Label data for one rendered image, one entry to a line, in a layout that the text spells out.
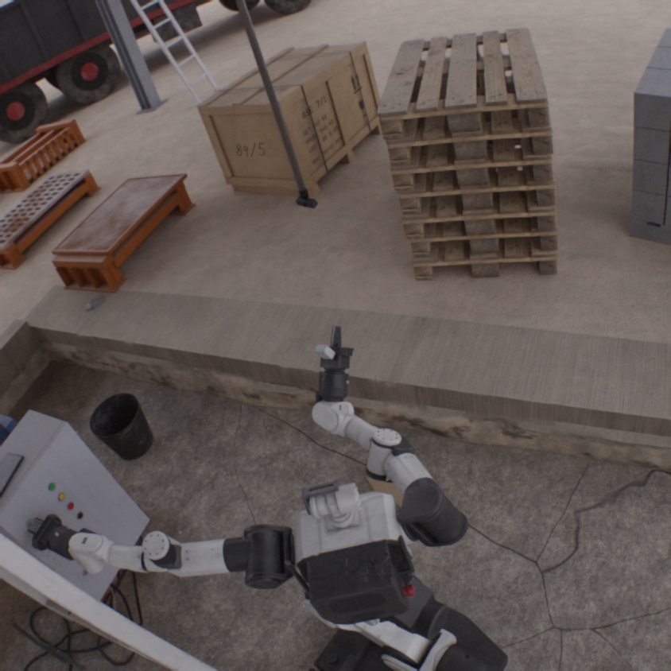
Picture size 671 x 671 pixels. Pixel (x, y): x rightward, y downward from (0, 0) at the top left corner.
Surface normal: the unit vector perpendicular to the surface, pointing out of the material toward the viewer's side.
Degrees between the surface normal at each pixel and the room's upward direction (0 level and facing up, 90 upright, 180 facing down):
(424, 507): 22
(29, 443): 0
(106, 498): 90
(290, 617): 0
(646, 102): 90
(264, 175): 90
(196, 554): 14
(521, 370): 0
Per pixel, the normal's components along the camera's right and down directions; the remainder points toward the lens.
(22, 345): 0.88, 0.11
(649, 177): -0.57, 0.66
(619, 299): -0.26, -0.71
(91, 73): 0.52, 0.47
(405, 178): -0.22, 0.70
